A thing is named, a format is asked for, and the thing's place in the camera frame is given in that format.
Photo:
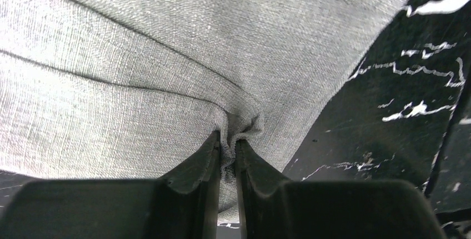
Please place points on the grey cloth napkin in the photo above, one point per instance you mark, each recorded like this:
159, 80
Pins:
131, 88

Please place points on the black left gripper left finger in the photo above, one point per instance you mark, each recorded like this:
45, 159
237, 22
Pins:
183, 203

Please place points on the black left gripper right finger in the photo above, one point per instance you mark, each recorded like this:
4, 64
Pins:
273, 206

